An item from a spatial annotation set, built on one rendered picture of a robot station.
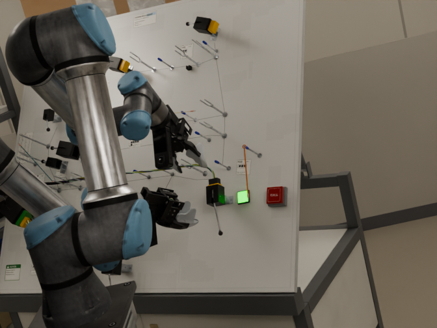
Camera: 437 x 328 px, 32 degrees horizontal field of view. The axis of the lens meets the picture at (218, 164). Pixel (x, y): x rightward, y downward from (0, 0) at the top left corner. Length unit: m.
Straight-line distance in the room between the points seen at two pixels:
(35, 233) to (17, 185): 0.20
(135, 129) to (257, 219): 0.55
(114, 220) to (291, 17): 1.13
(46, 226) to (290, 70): 1.07
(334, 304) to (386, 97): 2.27
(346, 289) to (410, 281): 1.51
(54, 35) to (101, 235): 0.42
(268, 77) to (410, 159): 2.37
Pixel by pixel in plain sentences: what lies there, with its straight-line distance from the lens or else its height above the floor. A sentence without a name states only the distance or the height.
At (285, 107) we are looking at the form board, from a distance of 2.33.
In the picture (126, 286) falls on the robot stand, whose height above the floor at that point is 1.16.
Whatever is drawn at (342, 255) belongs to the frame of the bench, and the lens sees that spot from 2.53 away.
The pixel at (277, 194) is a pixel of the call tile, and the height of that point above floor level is 1.12.
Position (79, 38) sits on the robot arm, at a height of 1.73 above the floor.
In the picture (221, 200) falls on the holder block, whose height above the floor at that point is 1.13.
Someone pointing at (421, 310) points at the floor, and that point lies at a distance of 3.77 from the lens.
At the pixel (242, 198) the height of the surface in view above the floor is 1.11.
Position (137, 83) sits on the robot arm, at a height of 1.55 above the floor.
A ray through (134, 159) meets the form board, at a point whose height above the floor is 1.23.
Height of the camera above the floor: 1.82
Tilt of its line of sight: 15 degrees down
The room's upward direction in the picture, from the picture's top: 15 degrees counter-clockwise
